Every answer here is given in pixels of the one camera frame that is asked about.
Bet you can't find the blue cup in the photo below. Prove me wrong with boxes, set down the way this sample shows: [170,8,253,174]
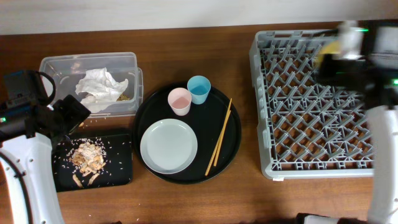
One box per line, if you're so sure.
[187,75,211,105]

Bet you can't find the grey plate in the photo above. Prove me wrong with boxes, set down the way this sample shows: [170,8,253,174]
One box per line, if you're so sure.
[140,119,198,174]

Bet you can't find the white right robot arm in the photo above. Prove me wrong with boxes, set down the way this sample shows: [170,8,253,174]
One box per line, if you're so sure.
[316,21,397,223]

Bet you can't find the pink cup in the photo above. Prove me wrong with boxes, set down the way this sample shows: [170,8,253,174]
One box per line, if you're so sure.
[167,88,192,116]

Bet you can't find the clear plastic bin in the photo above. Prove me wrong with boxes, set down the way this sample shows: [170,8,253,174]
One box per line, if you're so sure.
[39,52,144,118]

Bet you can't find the white napkin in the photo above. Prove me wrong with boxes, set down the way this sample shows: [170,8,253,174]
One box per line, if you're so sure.
[75,68,129,113]

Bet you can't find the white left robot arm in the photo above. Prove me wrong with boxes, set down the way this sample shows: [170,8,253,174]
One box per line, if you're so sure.
[1,95,91,223]

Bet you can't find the left wooden chopstick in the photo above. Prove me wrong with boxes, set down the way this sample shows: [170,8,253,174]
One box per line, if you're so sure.
[205,110,231,177]

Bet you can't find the black rectangular tray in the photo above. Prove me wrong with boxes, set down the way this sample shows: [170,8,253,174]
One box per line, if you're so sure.
[52,129,133,192]

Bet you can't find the yellow bowl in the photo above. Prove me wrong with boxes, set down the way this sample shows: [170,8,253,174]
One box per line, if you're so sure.
[315,40,341,65]

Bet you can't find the right wooden chopstick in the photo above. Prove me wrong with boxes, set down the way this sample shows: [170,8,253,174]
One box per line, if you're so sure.
[213,98,232,167]

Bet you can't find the rice and food scraps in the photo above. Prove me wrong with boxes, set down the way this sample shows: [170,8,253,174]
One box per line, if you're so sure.
[61,137,116,189]

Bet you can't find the grey dishwasher rack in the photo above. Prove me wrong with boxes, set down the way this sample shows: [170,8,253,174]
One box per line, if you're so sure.
[249,30,376,180]

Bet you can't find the wooden chopstick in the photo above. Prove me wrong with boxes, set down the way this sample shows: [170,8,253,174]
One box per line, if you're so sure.
[213,98,232,167]
[205,110,231,177]

